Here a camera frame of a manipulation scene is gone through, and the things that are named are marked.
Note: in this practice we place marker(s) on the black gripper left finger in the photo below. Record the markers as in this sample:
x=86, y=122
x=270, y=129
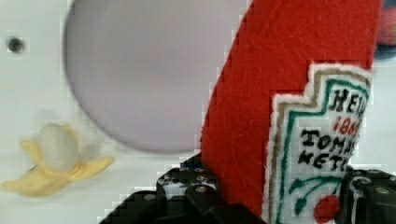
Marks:
x=188, y=194

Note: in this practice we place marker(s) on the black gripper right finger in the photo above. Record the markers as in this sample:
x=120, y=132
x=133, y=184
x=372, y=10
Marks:
x=367, y=197

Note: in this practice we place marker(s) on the red felt ketchup bottle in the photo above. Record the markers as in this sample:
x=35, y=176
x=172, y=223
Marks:
x=285, y=115

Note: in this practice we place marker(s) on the lavender round plate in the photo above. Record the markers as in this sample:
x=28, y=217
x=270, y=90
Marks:
x=144, y=70

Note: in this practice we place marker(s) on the peeled toy banana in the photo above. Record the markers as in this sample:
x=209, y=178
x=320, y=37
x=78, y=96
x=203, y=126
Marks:
x=57, y=163

